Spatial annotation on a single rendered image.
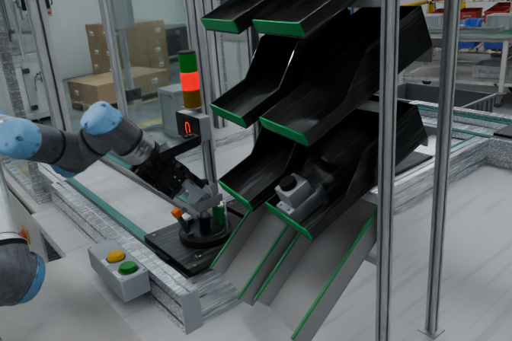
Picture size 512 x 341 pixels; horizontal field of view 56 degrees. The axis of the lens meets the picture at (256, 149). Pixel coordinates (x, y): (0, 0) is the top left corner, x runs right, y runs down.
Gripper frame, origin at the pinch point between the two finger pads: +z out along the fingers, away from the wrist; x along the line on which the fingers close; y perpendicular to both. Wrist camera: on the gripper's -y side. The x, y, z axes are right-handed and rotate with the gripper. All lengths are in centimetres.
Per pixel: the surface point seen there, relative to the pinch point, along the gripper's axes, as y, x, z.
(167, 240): 16.1, -4.7, 3.1
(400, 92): -143, -95, 163
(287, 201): -2.1, 42.3, -16.5
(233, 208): -1.4, -7.3, 18.1
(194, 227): 9.5, -2.2, 6.1
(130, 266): 25.3, 0.0, -5.0
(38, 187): 29, -82, -1
